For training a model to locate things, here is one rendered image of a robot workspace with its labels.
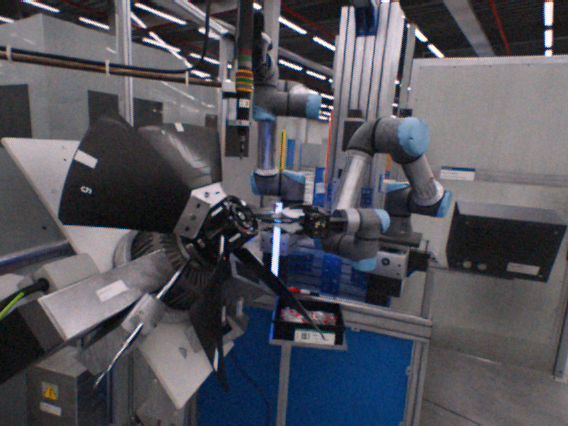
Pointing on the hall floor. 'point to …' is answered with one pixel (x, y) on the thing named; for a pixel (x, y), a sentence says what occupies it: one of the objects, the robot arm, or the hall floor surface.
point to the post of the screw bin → (283, 385)
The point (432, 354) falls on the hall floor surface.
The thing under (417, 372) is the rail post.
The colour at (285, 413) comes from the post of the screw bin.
